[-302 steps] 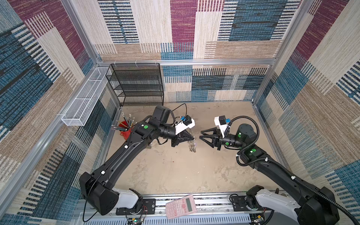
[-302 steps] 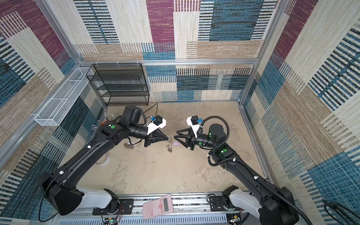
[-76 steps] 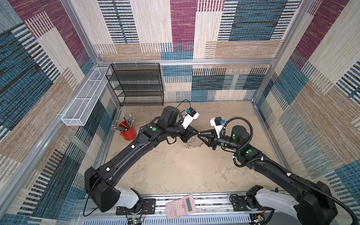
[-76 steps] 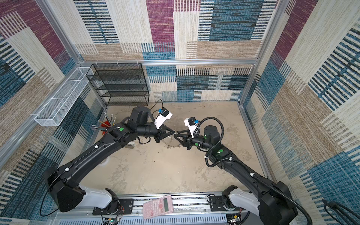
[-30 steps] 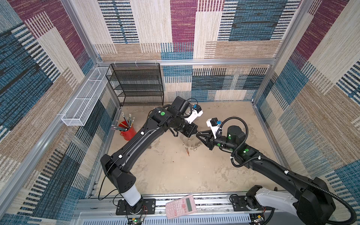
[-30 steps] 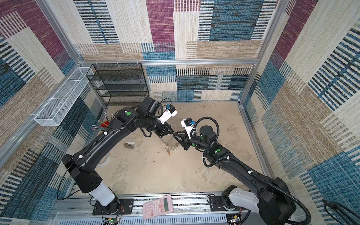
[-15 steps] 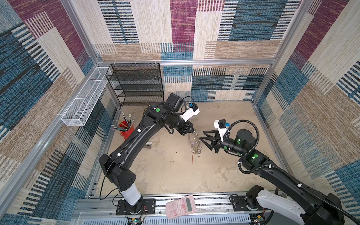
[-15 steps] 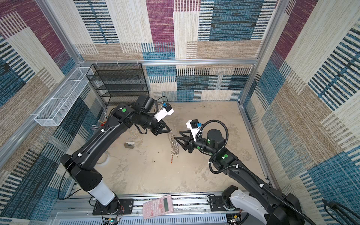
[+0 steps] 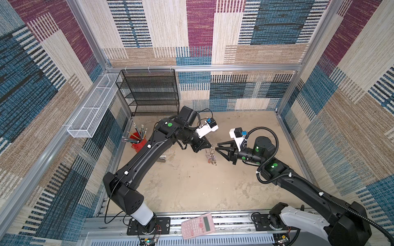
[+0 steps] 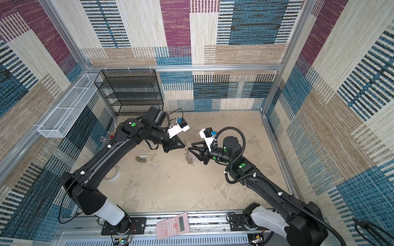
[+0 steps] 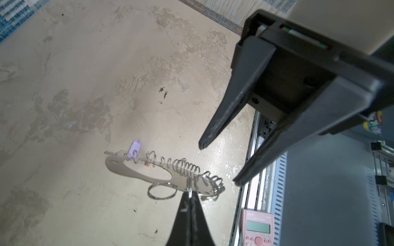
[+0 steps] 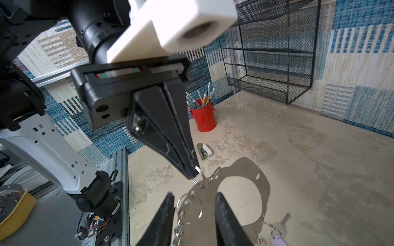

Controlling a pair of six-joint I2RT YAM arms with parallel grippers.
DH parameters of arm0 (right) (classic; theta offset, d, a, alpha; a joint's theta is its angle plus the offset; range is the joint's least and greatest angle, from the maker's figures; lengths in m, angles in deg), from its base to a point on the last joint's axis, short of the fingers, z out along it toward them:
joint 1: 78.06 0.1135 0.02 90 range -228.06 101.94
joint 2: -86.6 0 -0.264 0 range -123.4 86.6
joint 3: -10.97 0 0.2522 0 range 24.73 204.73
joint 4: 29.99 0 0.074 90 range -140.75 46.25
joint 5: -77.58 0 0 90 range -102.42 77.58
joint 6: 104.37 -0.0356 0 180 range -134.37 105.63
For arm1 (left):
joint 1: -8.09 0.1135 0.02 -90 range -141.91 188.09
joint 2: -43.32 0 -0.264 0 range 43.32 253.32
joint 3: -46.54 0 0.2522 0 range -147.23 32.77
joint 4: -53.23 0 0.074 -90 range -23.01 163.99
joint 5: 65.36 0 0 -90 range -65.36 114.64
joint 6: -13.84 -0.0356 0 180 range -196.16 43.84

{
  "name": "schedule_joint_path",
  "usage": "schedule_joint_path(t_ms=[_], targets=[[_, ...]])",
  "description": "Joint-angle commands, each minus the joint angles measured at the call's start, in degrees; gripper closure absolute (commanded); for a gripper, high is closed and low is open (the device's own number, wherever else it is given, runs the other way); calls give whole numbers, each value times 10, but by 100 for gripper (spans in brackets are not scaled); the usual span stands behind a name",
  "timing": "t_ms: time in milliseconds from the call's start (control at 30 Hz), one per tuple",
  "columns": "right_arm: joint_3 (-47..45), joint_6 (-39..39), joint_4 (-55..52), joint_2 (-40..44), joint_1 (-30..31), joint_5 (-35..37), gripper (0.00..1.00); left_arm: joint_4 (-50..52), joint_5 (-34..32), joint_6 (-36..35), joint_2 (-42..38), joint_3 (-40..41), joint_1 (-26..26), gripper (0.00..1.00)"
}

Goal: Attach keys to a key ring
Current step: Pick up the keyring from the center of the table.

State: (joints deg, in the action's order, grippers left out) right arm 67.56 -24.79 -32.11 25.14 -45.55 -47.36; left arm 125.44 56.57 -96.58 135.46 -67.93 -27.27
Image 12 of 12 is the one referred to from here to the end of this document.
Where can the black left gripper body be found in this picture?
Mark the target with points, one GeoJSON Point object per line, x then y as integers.
{"type": "Point", "coordinates": [106, 90]}

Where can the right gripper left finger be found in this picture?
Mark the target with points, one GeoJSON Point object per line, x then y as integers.
{"type": "Point", "coordinates": [159, 231]}

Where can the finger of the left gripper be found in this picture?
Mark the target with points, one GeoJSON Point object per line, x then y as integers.
{"type": "Point", "coordinates": [174, 91]}
{"type": "Point", "coordinates": [149, 120]}

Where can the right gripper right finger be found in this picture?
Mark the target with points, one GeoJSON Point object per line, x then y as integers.
{"type": "Point", "coordinates": [229, 232]}

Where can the key with purple tag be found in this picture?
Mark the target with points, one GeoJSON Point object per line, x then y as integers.
{"type": "Point", "coordinates": [279, 231]}

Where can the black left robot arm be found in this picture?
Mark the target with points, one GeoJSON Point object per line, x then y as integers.
{"type": "Point", "coordinates": [26, 127]}

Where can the red pencil cup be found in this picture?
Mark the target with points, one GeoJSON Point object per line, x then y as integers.
{"type": "Point", "coordinates": [202, 109]}

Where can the yellow bowl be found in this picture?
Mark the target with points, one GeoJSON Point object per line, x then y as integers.
{"type": "Point", "coordinates": [16, 206]}

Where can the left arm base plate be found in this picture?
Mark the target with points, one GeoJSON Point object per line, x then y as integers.
{"type": "Point", "coordinates": [95, 231]}

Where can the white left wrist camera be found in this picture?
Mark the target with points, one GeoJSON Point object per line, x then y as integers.
{"type": "Point", "coordinates": [163, 28]}

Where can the black wire mesh shelf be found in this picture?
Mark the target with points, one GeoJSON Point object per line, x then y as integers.
{"type": "Point", "coordinates": [271, 49]}

